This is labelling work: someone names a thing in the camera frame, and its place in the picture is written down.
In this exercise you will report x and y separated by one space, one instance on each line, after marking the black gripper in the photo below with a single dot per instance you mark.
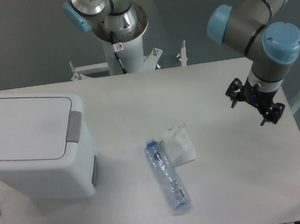
262 101

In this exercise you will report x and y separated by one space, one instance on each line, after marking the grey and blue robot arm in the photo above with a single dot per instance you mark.
272 48

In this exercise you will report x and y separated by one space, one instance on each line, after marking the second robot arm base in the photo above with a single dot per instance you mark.
112 21

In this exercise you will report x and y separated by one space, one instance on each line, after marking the white plastic trash can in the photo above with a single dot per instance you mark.
72 175

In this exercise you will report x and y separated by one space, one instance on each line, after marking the white trash can lid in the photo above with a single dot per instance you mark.
33 128

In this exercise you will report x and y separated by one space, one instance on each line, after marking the crumpled white tissue paper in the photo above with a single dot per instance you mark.
178 145

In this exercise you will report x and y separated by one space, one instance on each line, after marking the clear plastic water bottle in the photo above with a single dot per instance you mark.
171 184

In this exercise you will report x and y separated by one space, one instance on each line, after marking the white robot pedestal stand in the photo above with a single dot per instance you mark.
122 58

